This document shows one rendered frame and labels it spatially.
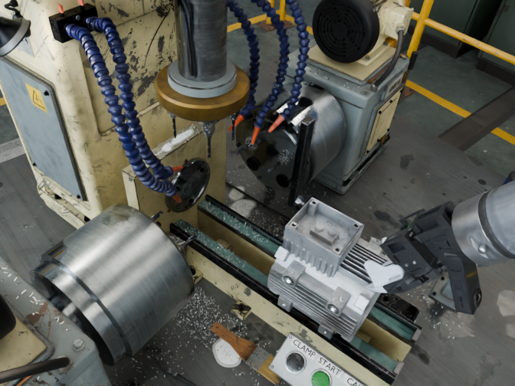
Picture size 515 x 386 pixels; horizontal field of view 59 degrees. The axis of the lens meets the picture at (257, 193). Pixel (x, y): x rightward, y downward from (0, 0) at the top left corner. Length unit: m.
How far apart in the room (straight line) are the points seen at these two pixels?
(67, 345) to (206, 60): 0.51
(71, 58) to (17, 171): 0.74
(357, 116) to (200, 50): 0.58
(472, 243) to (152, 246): 0.52
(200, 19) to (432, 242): 0.50
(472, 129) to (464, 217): 2.78
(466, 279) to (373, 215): 0.75
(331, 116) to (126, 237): 0.62
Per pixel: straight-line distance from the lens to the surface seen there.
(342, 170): 1.39
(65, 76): 0.92
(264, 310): 1.11
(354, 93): 1.24
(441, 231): 0.66
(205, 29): 0.80
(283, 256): 0.90
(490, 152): 3.31
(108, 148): 1.06
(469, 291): 0.72
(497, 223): 0.60
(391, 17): 1.34
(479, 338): 1.28
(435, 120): 3.42
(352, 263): 0.89
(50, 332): 0.77
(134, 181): 0.97
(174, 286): 0.86
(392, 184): 1.54
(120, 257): 0.82
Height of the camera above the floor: 1.80
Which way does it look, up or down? 45 degrees down
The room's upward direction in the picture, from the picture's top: 5 degrees clockwise
